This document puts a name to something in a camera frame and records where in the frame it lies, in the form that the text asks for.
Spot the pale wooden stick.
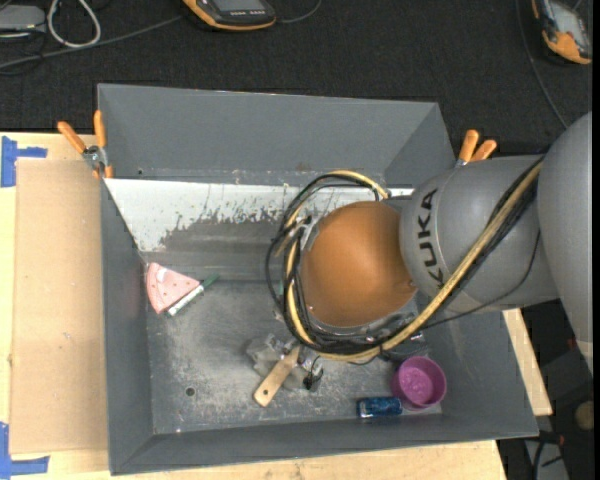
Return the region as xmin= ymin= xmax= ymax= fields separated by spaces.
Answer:
xmin=252 ymin=345 xmax=302 ymax=409

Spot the blue can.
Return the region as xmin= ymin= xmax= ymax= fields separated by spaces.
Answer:
xmin=355 ymin=395 xmax=404 ymax=420

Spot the grey metal bin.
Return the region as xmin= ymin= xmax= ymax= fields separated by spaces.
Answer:
xmin=96 ymin=82 xmax=541 ymax=476

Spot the purple plastic cup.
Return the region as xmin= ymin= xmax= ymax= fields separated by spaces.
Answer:
xmin=390 ymin=355 xmax=449 ymax=412

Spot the green and white marker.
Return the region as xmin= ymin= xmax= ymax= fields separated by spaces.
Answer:
xmin=165 ymin=273 xmax=221 ymax=318

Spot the pink triangular toy slice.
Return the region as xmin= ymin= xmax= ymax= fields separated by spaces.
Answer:
xmin=145 ymin=261 xmax=202 ymax=316

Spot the brown cardboard board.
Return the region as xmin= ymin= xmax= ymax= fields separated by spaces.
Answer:
xmin=8 ymin=157 xmax=112 ymax=455

